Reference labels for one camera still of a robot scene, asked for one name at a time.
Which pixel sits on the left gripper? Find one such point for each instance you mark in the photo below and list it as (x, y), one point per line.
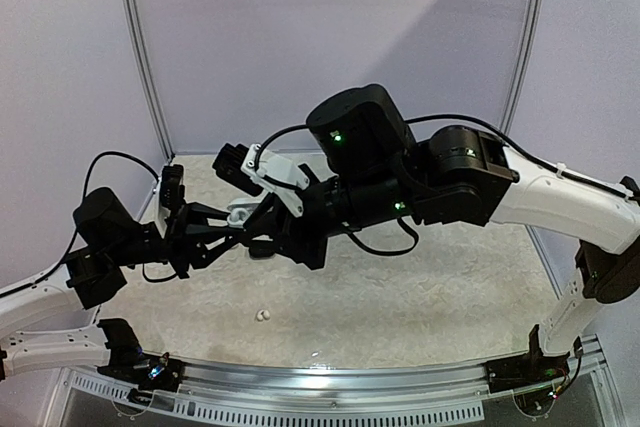
(187, 233)

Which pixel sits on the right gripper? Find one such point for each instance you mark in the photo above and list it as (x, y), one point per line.
(304, 222)

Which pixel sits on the white charging case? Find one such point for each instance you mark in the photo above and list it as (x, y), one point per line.
(239, 210)

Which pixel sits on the black earbud charging case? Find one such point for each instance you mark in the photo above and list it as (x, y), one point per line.
(258, 252)

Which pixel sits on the white earbud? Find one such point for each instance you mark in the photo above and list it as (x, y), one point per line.
(263, 315)

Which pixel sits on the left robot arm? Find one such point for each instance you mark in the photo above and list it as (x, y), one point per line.
(81, 280)

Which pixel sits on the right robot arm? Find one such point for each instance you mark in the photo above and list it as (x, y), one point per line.
(465, 172)

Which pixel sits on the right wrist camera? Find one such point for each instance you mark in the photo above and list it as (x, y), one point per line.
(253, 170)

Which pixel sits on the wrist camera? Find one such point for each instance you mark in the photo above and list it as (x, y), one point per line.
(168, 197)
(253, 170)

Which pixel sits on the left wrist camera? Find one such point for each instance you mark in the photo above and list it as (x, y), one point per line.
(168, 197)

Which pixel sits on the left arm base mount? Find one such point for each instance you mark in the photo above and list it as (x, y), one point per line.
(148, 372)

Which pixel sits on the aluminium front rail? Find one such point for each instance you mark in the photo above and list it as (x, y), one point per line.
(588, 377)

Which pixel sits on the white slotted cable duct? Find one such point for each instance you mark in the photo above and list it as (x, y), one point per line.
(96, 402)

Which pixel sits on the left aluminium corner post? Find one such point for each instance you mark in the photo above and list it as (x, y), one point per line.
(144, 67)

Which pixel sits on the aluminium corner post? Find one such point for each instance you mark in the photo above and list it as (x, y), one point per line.
(144, 67)
(524, 52)

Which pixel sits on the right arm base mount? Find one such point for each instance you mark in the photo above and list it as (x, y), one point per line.
(525, 370)

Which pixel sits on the right aluminium corner post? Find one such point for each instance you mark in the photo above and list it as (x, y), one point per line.
(524, 52)

